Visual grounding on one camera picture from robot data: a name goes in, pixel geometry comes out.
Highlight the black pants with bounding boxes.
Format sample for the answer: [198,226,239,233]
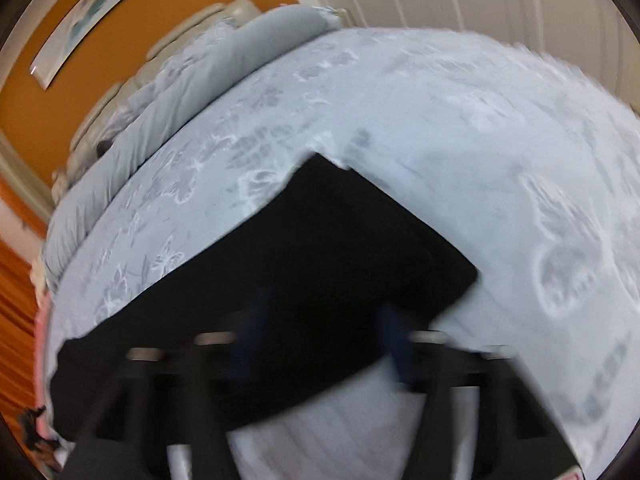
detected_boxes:
[50,155,480,441]

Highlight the orange curtain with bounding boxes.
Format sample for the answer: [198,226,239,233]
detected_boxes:
[0,242,38,439]

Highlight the grey butterfly bedspread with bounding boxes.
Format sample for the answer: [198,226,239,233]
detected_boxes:
[44,28,639,479]

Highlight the grey folded duvet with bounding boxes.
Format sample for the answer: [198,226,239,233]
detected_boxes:
[41,4,342,292]

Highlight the white panelled wardrobe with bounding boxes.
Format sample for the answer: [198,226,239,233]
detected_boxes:
[321,0,639,108]

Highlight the framed wall picture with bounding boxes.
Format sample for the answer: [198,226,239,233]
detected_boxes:
[29,0,122,90]

